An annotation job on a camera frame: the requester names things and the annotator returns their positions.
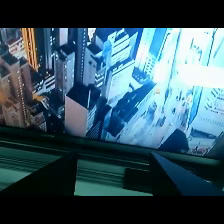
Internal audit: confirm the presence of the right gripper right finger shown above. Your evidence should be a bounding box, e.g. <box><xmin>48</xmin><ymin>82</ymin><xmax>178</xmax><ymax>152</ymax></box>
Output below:
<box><xmin>149</xmin><ymin>151</ymin><xmax>224</xmax><ymax>197</ymax></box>

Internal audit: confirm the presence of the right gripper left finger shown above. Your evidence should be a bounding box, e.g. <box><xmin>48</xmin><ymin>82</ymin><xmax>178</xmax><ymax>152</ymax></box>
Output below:
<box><xmin>0</xmin><ymin>152</ymin><xmax>79</xmax><ymax>197</ymax></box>

